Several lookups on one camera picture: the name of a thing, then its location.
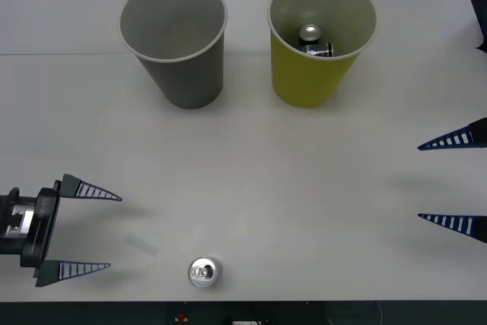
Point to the black can standing upright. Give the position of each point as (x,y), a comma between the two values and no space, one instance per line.
(310,32)

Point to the grey plastic waste bin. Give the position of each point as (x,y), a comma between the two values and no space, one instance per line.
(190,81)

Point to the yellow-green plastic waste bin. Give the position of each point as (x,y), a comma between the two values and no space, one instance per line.
(304,81)

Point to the black drink can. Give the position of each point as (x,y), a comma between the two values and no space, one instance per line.
(321,51)

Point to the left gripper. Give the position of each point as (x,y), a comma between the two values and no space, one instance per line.
(40,226)

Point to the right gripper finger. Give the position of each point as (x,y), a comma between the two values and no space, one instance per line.
(470,224)
(466,138)

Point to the red round button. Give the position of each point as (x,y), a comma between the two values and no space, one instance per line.
(180,317)

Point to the silver-topped drink can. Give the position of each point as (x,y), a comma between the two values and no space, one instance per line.
(203,272)

